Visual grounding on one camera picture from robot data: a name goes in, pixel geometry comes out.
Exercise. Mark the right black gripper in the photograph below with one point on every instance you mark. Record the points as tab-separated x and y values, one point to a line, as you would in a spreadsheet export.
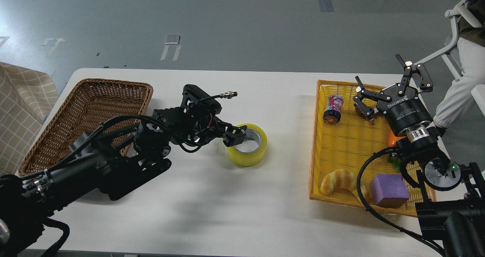
403	109

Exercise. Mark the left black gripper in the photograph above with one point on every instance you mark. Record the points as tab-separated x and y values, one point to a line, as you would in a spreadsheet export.
206	129

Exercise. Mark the yellow tape roll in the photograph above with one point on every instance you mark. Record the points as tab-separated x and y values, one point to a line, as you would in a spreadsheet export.
253	148

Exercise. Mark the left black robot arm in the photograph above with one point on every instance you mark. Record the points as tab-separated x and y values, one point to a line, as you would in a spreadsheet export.
121	155

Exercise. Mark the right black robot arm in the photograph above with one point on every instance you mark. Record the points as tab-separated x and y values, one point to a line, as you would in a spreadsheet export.
451	215

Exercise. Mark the orange toy carrot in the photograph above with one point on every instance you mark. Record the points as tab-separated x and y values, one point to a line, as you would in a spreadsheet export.
392	139

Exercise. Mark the seated person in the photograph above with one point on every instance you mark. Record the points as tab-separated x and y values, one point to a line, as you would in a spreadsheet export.
458	100

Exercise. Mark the purple soda can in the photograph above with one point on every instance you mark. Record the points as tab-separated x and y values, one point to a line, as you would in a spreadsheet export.
333	109

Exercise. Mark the yellow plastic basket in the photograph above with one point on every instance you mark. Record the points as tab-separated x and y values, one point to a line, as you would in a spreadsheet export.
347	145

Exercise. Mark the white table edge right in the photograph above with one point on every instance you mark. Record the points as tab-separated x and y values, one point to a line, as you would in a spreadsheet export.
478	93

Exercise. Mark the purple foam block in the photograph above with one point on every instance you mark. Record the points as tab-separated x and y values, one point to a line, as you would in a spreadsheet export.
389	190

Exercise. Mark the toy croissant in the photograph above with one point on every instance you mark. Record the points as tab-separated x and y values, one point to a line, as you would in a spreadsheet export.
340	179

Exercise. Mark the brown wicker basket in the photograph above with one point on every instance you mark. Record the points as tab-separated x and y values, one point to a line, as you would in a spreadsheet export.
90	102

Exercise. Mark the beige checkered cloth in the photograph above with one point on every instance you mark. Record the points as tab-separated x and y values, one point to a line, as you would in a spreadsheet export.
27	97

